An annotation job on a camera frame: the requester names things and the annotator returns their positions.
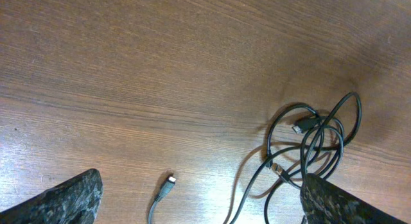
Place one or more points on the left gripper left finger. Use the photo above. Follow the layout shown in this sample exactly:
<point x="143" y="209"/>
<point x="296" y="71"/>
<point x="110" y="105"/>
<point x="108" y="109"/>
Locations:
<point x="76" y="200"/>

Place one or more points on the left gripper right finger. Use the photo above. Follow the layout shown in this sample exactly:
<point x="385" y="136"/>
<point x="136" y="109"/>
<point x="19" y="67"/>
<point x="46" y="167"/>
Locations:
<point x="323" y="203"/>

